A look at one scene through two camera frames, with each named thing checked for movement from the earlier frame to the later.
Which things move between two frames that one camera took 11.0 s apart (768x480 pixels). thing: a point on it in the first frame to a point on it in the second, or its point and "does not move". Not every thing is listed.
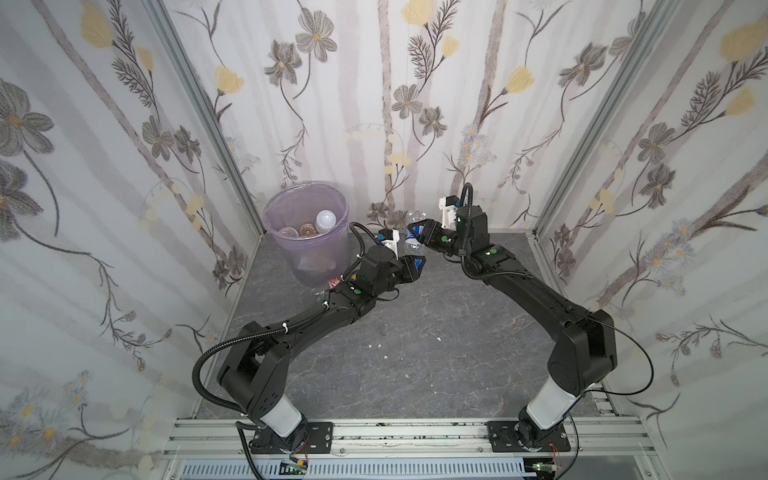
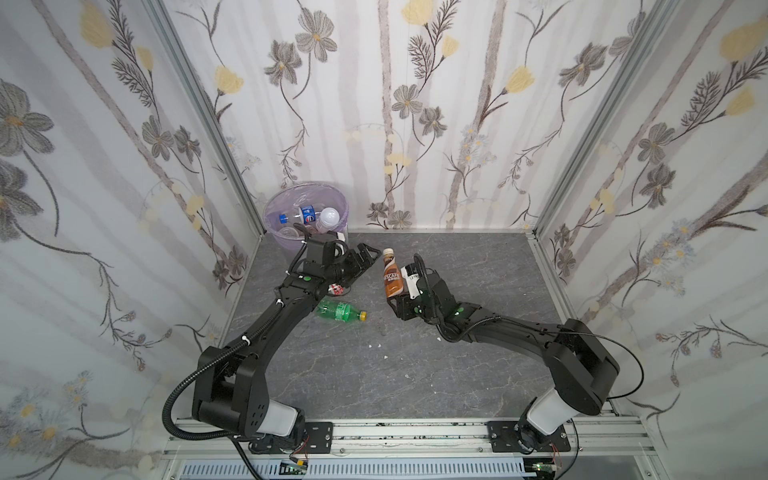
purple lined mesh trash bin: [309, 223] does not move
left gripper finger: [410, 271] to [365, 257]
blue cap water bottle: [412, 235] to [307, 214]
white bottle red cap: [325, 221] does not move
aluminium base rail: [398, 440] does not move
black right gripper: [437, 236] to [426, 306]
